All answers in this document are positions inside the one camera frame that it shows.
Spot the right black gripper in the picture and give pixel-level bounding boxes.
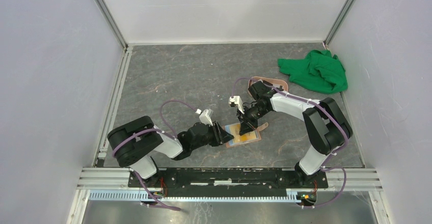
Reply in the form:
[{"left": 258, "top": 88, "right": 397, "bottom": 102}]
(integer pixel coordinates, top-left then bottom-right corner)
[{"left": 236, "top": 103, "right": 269, "bottom": 136}]

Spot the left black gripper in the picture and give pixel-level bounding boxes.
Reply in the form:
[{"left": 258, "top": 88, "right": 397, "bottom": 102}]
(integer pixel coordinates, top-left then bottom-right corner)
[{"left": 191, "top": 120, "right": 234, "bottom": 150}]

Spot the tan leather card holder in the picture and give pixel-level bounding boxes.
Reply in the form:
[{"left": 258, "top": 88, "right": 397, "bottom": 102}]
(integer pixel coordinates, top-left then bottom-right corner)
[{"left": 224, "top": 122, "right": 268, "bottom": 148}]

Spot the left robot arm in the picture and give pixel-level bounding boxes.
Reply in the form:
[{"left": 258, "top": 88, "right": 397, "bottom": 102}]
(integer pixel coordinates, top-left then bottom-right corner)
[{"left": 107, "top": 116, "right": 234, "bottom": 187}]

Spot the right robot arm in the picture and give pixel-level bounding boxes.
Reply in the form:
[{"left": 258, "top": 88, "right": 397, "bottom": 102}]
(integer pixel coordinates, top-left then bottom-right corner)
[{"left": 228, "top": 79, "right": 353, "bottom": 187}]

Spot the pink oval tray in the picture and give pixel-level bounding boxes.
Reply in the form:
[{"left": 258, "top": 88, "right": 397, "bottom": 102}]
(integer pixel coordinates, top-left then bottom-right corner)
[{"left": 248, "top": 76, "right": 288, "bottom": 91}]

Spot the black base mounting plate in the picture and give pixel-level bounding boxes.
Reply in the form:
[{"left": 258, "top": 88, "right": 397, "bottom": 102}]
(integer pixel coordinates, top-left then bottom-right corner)
[{"left": 144, "top": 167, "right": 329, "bottom": 197}]

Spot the green cloth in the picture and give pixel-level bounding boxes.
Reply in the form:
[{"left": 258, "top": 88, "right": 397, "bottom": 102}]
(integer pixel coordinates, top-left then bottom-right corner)
[{"left": 277, "top": 50, "right": 348, "bottom": 94}]

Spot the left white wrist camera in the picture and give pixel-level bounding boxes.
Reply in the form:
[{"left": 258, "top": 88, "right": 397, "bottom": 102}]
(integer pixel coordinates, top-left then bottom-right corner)
[{"left": 196, "top": 109, "right": 213, "bottom": 126}]

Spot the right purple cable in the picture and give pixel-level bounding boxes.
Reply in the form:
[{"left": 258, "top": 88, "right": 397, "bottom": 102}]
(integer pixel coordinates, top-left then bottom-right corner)
[{"left": 232, "top": 77, "right": 349, "bottom": 210}]

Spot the grey slotted cable duct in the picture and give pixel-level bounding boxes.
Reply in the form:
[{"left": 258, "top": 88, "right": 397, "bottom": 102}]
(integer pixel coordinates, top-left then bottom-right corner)
[{"left": 88, "top": 190, "right": 299, "bottom": 203}]

